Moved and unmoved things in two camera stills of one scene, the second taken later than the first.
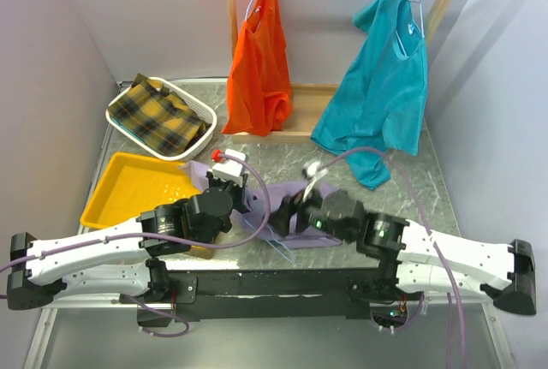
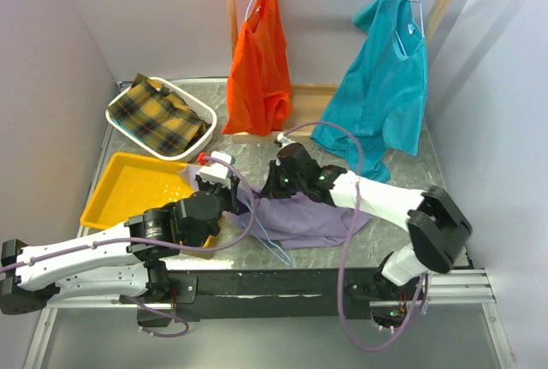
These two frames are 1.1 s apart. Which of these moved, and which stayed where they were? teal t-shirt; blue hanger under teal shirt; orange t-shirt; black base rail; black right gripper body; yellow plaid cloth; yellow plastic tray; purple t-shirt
Moved: black right gripper body; purple t-shirt
Stayed: teal t-shirt; yellow plastic tray; black base rail; blue hanger under teal shirt; yellow plaid cloth; orange t-shirt
